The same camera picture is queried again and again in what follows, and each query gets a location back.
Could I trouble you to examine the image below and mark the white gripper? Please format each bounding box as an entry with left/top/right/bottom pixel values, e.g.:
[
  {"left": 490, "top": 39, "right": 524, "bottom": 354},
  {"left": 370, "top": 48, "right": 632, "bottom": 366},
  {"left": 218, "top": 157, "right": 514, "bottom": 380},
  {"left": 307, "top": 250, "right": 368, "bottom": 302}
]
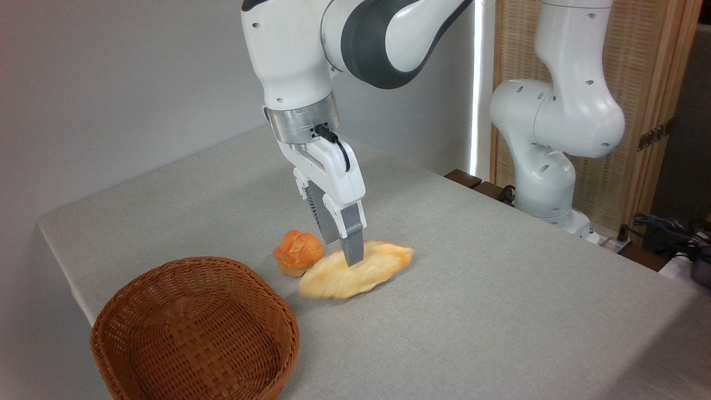
[{"left": 276, "top": 136, "right": 367, "bottom": 268}]

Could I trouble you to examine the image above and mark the long pale braided bread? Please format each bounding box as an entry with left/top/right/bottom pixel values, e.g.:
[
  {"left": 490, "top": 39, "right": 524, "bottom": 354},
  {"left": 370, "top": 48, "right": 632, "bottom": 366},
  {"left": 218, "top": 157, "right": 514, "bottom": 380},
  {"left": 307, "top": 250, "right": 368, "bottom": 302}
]
[{"left": 298, "top": 239, "right": 415, "bottom": 301}]

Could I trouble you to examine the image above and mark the round orange bread roll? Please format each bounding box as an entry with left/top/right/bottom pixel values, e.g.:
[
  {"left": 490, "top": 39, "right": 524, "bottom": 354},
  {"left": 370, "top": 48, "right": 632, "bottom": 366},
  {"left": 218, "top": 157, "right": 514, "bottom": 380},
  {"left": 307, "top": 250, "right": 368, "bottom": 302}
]
[{"left": 272, "top": 230, "right": 325, "bottom": 278}]

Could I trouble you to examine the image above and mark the grey tablecloth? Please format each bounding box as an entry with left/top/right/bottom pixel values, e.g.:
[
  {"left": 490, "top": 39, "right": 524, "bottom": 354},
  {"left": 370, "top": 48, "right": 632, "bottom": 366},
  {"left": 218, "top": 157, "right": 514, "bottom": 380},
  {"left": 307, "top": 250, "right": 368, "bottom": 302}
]
[{"left": 37, "top": 124, "right": 711, "bottom": 400}]

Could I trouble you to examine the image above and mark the brown woven wicker basket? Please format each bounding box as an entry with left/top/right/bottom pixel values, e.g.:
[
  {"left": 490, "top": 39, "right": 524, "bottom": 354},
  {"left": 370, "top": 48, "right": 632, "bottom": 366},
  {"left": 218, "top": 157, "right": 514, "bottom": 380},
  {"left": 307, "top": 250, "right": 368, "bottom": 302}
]
[{"left": 91, "top": 256, "right": 301, "bottom": 400}]

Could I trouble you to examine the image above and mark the white vertical pole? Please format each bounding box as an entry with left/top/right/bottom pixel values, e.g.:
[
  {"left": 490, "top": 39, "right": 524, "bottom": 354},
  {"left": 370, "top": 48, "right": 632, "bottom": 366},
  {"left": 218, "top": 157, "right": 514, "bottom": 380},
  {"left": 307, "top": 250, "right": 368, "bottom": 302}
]
[{"left": 469, "top": 0, "right": 497, "bottom": 182}]

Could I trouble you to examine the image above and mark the white power strip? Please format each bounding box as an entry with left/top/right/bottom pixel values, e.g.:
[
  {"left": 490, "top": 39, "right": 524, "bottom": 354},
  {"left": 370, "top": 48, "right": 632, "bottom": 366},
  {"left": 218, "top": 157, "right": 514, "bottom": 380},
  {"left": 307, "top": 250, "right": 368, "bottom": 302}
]
[{"left": 588, "top": 229, "right": 634, "bottom": 254}]

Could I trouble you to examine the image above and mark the metal screen hinge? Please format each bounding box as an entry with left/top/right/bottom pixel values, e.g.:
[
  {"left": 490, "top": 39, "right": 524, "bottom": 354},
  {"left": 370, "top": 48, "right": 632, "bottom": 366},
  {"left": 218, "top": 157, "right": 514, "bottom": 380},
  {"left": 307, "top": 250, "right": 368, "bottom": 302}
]
[{"left": 637, "top": 118, "right": 675, "bottom": 152}]

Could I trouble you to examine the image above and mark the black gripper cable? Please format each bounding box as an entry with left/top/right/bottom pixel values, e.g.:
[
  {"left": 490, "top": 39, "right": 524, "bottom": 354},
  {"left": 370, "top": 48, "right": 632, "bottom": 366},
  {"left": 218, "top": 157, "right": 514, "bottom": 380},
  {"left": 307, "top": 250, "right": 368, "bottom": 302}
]
[{"left": 313, "top": 124, "right": 352, "bottom": 172}]

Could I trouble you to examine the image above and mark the black cable bundle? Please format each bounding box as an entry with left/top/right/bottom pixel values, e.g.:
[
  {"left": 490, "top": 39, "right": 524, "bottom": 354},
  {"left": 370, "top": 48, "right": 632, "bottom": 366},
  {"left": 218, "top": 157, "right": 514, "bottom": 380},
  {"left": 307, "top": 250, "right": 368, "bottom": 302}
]
[{"left": 632, "top": 213, "right": 711, "bottom": 263}]

